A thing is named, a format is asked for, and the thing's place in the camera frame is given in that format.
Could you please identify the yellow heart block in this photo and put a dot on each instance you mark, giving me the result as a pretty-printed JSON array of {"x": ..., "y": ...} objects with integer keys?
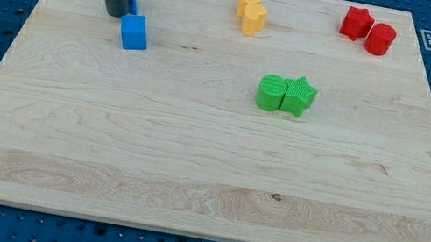
[{"x": 253, "y": 19}]

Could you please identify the blue cube block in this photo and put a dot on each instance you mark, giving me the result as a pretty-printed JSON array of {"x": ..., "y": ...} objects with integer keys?
[{"x": 133, "y": 32}]

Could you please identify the green cylinder block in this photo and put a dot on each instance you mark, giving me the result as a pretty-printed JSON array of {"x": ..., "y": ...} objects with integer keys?
[{"x": 271, "y": 92}]

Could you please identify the red star block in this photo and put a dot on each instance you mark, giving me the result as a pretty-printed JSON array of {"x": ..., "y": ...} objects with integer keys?
[{"x": 357, "y": 23}]

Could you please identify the light wooden board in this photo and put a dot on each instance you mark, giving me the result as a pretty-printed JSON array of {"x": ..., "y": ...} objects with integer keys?
[{"x": 170, "y": 138}]

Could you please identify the red cylinder block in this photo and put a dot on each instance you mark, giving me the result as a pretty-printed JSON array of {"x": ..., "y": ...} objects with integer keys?
[{"x": 380, "y": 39}]

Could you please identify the green star block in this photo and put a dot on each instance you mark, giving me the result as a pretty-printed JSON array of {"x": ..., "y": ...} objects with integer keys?
[{"x": 299, "y": 95}]

